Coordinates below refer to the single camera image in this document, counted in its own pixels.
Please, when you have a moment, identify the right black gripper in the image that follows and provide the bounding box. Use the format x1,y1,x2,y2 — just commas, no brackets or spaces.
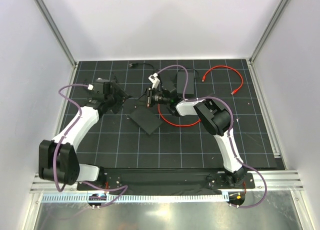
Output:
133,87,169,108

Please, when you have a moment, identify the black network switch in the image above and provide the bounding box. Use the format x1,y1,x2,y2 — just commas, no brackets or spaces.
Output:
176,71,195,98
129,107,162,135

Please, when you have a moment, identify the long orange ethernet cable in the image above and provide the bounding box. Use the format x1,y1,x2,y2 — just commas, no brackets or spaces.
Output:
157,103,201,127

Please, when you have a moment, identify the short orange ethernet cable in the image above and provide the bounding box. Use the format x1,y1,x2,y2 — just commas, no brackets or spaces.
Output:
201,65,245,95

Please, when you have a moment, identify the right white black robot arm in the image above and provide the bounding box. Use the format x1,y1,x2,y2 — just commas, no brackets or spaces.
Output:
137,87,247,188

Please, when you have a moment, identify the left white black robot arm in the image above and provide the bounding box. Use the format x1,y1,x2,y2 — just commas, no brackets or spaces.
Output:
38,78,130,192

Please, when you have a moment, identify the black power adapter brick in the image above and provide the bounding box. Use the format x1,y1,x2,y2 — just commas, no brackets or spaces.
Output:
161,81,177,95

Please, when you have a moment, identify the black grid mat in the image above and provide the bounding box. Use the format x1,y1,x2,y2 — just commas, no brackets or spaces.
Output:
70,59,284,170

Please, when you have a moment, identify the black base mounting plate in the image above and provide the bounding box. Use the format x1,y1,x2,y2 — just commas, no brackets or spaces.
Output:
91,168,255,196

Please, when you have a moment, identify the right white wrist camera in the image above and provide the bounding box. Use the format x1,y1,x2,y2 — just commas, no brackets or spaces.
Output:
148,73,161,89

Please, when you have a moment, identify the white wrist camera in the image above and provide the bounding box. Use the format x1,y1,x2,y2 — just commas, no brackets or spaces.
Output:
148,73,161,89
87,78,105,93

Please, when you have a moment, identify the black power cord with plug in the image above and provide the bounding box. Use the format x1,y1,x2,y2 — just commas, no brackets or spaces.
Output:
129,62,158,73

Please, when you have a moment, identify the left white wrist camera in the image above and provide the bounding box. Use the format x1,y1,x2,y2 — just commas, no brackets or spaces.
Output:
87,78,105,93

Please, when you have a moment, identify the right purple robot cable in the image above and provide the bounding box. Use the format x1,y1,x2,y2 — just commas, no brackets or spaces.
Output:
156,65,268,209

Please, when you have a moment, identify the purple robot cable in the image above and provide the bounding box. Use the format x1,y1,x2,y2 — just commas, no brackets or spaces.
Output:
53,83,128,207
156,65,268,209

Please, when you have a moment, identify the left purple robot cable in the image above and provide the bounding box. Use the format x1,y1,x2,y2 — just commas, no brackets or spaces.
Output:
53,83,128,207

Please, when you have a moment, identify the white slotted cable duct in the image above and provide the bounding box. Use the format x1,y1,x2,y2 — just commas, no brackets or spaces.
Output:
41,192,229,204

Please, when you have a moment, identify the right aluminium corner post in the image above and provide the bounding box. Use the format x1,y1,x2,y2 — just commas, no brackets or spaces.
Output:
248,0,291,65

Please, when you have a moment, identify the aluminium corner post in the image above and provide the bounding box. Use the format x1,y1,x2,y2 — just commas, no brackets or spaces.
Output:
248,0,291,65
34,0,77,69

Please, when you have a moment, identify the left aluminium corner post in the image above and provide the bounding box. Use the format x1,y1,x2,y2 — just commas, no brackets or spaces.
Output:
34,0,77,69

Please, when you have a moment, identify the aluminium front frame rail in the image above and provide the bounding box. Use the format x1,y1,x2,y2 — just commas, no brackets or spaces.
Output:
30,170,304,193

